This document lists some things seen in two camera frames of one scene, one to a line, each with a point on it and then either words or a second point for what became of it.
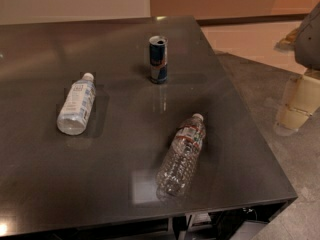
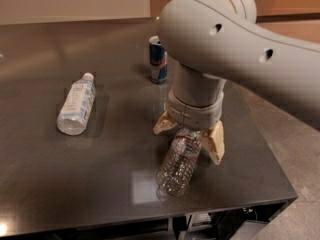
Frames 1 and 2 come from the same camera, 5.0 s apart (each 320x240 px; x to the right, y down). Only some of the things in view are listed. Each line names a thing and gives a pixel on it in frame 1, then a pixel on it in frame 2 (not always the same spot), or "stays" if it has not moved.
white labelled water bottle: (74, 112) stays
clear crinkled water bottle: (178, 168) stays
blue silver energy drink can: (158, 45) stays
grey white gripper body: (309, 44) -> (194, 114)
